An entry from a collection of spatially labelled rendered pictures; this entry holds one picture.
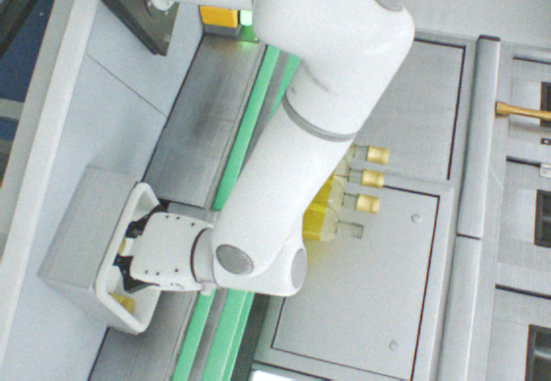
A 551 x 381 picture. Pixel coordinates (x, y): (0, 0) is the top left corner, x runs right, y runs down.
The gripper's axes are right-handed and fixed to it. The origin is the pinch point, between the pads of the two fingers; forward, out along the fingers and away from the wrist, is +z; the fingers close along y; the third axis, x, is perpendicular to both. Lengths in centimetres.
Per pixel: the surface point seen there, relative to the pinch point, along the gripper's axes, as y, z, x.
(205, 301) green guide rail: 0.4, -3.3, -23.9
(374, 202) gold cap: 27, -27, -33
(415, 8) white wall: 406, 52, -333
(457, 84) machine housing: 74, -37, -53
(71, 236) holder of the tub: -2.7, 1.1, 7.6
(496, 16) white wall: 412, -23, -354
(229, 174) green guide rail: 21.1, -5.6, -14.5
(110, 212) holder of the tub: 1.9, -2.7, 6.6
